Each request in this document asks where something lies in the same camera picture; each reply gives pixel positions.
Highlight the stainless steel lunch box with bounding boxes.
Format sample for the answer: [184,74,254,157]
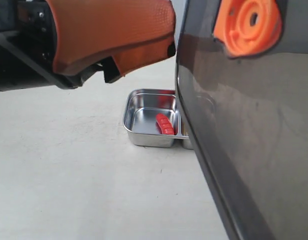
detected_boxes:
[123,88,193,150]

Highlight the red toy sausage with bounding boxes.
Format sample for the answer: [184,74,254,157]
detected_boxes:
[155,113,175,135]

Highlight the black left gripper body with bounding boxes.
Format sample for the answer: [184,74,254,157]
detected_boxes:
[0,0,121,92]

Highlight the dark transparent box lid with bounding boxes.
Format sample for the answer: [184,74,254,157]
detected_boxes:
[176,0,308,240]

